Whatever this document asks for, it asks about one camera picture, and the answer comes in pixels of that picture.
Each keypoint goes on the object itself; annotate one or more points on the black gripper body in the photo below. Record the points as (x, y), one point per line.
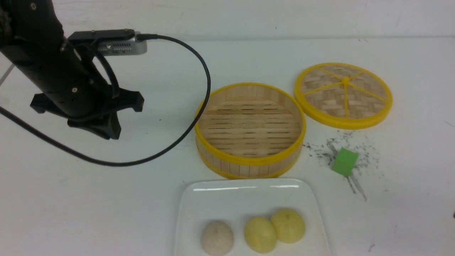
(101, 119)

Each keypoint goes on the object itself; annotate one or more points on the white steamed bun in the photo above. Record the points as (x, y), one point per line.
(217, 238)

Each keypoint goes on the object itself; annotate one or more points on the yellow steamed bun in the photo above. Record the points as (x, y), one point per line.
(289, 225)
(260, 235)

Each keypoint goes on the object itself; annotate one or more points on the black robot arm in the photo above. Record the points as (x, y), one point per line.
(75, 79)

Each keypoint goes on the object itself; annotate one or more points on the white square plate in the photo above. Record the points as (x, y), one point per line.
(236, 201)

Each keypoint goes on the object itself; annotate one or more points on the yellow steamed bun on plate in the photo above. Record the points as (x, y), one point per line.
(289, 225)

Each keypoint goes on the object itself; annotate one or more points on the bamboo steamer basket yellow rim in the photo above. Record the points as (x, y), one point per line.
(250, 130)

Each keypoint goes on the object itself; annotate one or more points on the woven bamboo steamer lid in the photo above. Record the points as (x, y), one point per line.
(343, 96)

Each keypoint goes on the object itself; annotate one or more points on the green cube block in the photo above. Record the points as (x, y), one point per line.
(344, 162)

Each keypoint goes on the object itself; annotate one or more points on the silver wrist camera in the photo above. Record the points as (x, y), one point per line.
(111, 42)

